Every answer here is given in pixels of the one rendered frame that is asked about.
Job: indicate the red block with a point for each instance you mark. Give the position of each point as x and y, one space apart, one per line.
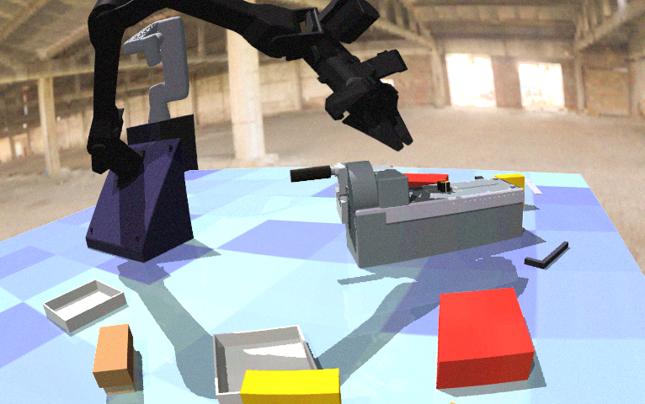
482 339
422 179

